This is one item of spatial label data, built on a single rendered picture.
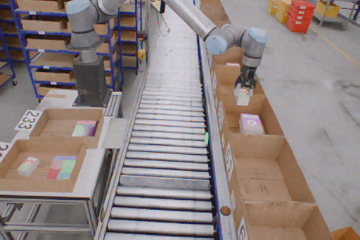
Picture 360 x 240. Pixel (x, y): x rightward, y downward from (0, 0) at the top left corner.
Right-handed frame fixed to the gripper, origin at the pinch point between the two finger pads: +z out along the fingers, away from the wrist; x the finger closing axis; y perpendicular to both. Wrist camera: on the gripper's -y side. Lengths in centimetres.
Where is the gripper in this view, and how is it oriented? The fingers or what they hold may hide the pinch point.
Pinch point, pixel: (242, 95)
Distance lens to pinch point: 144.9
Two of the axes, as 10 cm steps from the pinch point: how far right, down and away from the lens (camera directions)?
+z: -0.7, 8.3, 5.6
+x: 10.0, 0.6, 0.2
